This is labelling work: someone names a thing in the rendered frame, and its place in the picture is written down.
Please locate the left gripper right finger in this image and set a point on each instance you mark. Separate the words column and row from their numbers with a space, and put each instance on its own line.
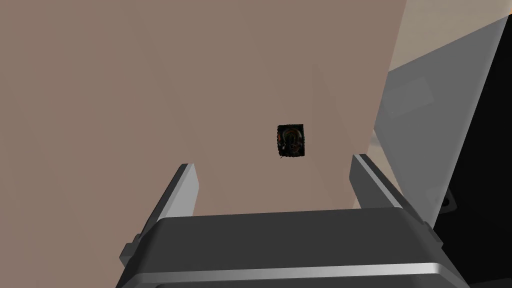
column 366, row 188

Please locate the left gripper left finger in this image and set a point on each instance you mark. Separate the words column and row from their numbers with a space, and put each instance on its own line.
column 184, row 196

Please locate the dark framed wall picture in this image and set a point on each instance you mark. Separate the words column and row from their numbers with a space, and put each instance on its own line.
column 290, row 140

